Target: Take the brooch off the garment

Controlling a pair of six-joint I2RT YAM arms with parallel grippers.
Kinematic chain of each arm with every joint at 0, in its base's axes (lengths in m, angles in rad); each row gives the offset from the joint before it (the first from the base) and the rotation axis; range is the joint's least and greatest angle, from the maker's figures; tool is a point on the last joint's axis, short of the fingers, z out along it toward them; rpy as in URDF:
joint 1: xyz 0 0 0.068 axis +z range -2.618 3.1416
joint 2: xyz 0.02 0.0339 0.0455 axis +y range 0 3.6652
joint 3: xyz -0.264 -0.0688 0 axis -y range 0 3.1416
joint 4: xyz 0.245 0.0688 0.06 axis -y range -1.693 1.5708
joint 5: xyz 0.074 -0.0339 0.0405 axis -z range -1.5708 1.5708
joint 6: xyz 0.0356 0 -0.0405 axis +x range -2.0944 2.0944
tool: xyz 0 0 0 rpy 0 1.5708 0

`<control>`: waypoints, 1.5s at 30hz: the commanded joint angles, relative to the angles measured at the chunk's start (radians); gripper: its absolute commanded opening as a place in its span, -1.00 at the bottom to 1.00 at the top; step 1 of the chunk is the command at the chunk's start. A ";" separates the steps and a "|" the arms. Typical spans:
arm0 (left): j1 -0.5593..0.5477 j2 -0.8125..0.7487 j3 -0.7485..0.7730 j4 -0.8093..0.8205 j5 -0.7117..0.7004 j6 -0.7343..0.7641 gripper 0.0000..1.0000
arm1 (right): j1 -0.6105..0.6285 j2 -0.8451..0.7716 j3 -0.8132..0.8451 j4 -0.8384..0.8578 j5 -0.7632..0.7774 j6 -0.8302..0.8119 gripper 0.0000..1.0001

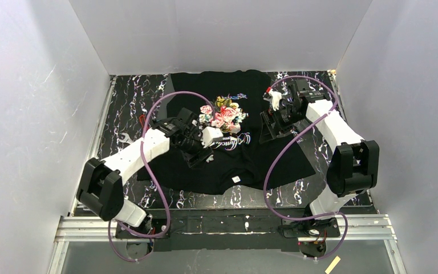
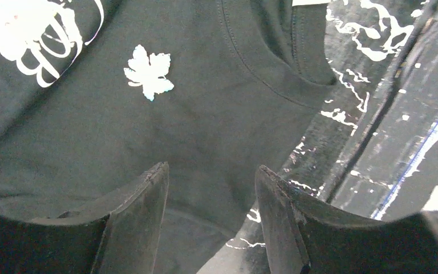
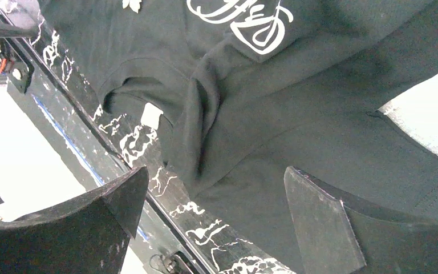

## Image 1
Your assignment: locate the black printed t-shirt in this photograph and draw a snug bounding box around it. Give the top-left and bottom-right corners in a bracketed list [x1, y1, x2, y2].
[137, 70, 315, 195]

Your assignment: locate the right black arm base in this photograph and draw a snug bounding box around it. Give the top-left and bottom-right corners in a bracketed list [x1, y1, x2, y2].
[278, 216, 340, 239]

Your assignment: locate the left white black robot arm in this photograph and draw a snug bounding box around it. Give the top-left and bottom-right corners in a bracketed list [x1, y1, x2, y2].
[76, 108, 223, 228]

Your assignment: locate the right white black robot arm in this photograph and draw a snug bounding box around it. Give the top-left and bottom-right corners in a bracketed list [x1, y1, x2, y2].
[263, 82, 380, 224]

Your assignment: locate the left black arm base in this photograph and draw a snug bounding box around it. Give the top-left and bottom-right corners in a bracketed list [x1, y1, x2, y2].
[115, 217, 172, 239]

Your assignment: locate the small floral brooch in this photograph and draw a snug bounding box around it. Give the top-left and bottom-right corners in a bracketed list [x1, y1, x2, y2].
[206, 155, 214, 163]

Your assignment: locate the white garment label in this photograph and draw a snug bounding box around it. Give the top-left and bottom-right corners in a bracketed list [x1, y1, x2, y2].
[232, 176, 241, 183]

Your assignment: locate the silver wrench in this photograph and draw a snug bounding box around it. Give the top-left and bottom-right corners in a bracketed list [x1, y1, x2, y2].
[117, 132, 133, 144]

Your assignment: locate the black marble pattern mat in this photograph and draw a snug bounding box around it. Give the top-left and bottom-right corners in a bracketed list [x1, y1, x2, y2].
[93, 74, 331, 209]

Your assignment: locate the beige tape strip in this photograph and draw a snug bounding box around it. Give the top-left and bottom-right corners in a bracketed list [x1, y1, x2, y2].
[325, 256, 341, 274]

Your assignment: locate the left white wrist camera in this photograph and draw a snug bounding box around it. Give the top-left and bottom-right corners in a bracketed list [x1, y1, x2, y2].
[201, 127, 223, 148]

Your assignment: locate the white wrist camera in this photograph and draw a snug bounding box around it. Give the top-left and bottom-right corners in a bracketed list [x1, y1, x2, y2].
[263, 87, 282, 111]
[201, 127, 223, 148]

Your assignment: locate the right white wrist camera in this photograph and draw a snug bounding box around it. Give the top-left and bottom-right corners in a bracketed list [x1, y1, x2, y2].
[263, 87, 282, 111]

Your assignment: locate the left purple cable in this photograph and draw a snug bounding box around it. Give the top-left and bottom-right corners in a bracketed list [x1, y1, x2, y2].
[108, 91, 216, 263]

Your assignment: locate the purple cable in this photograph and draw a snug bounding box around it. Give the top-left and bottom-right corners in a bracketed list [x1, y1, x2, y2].
[262, 75, 349, 261]
[108, 91, 216, 263]

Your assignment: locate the red handled tool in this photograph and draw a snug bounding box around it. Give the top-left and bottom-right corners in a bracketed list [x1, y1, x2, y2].
[139, 115, 145, 127]

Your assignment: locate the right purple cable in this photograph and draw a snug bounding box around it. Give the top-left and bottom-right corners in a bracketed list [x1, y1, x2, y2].
[262, 75, 349, 261]

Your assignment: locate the aluminium rail frame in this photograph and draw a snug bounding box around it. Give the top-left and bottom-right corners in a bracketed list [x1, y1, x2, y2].
[47, 71, 407, 274]

